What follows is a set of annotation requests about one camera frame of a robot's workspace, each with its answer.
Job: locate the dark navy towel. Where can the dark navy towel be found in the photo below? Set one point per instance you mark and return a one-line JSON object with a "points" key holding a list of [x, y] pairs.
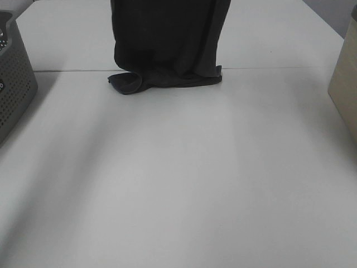
{"points": [[166, 44]]}

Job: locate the grey perforated plastic basket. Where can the grey perforated plastic basket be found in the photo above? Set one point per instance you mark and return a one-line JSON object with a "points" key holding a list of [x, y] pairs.
{"points": [[18, 82]]}

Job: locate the beige box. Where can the beige box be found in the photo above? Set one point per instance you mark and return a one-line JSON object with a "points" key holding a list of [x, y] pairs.
{"points": [[342, 87]]}

